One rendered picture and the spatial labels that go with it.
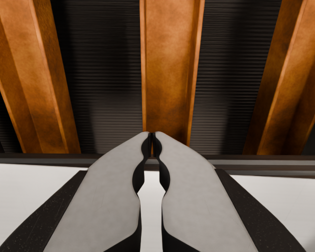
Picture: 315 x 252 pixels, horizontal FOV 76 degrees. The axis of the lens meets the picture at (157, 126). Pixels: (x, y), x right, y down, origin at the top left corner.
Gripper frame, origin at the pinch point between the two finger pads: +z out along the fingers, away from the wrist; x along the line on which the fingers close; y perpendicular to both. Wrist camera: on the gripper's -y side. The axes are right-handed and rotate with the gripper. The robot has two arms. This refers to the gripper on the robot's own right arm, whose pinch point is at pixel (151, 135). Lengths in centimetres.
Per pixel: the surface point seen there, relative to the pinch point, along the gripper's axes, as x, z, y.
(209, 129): 14.7, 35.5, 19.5
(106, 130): -12.5, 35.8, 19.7
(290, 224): 17.6, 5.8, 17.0
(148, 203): -0.7, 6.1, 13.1
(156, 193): 0.3, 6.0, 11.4
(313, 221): 20.2, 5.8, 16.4
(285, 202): 15.7, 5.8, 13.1
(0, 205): -18.2, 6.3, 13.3
